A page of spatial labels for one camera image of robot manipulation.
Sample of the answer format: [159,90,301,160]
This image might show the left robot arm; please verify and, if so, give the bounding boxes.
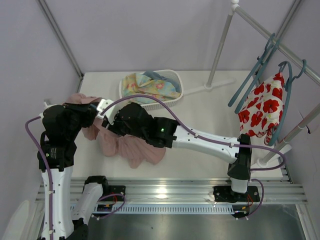
[37,103,109,240]

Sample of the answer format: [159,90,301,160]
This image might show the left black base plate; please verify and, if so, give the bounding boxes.
[106,185,126,203]

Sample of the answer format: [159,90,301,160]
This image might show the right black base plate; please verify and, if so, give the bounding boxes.
[213,185,261,203]

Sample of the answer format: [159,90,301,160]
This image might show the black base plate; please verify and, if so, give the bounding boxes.
[213,185,261,203]
[106,185,126,203]

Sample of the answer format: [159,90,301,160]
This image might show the white laundry basket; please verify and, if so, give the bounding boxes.
[119,69,184,110]

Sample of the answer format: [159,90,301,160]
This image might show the blue garment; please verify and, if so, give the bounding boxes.
[143,70,181,93]

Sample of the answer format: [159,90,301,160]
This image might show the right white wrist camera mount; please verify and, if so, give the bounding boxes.
[96,98,123,125]

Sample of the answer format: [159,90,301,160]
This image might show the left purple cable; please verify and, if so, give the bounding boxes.
[24,116,55,240]

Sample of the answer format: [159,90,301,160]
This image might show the red poppy floral garment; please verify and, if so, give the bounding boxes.
[238,72,285,146]

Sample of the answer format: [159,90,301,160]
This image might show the white slotted cable duct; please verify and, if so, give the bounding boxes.
[69,205,237,215]

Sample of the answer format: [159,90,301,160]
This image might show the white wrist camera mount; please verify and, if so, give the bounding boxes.
[96,98,123,125]
[39,101,52,119]

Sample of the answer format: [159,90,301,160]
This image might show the pink skirt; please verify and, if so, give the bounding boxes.
[66,92,167,170]

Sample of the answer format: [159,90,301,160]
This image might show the silver clothes rack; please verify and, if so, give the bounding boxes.
[184,0,320,171]

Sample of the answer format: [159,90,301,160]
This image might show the aluminium mounting rail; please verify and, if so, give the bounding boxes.
[34,177,310,206]

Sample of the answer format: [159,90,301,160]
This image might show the teal hanger with garment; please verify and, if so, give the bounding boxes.
[264,59,308,147]

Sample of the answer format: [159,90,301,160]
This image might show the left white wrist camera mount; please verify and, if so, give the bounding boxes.
[39,101,52,119]

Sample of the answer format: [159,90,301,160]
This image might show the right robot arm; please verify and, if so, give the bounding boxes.
[97,99,252,195]

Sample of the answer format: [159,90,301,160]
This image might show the yellow floral garment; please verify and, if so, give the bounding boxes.
[120,73,182,102]

